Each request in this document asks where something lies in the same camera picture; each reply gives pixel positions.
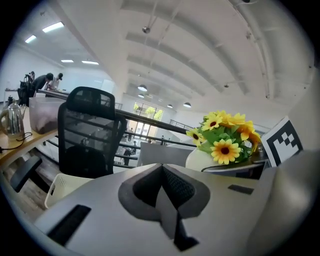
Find large glass window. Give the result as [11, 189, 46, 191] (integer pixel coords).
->
[133, 101, 165, 121]

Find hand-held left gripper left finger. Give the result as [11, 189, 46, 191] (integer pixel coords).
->
[34, 163, 181, 256]

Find group of ceiling light panels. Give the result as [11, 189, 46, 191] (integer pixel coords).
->
[24, 21, 100, 66]

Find black mesh office chair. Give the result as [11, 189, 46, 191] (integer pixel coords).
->
[9, 86, 128, 193]

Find steel kettle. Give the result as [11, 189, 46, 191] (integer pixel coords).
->
[0, 102, 27, 140]

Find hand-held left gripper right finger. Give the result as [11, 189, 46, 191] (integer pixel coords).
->
[161, 163, 262, 256]

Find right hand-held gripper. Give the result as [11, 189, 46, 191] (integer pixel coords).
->
[201, 116, 304, 180]

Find translucent plastic container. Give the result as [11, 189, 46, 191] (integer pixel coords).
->
[29, 96, 66, 135]

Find yellow sunflower bouquet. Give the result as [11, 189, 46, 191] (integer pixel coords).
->
[185, 109, 262, 173]

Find black cable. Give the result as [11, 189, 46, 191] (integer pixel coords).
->
[0, 132, 33, 154]

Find black metal railing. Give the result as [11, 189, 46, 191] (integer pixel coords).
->
[37, 89, 198, 171]

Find cream perforated plastic basket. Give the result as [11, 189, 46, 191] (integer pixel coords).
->
[44, 173, 95, 208]

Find wooden desk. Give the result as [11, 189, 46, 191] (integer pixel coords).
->
[0, 107, 60, 171]

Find distant metal railing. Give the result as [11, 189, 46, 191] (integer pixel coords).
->
[169, 119, 201, 129]

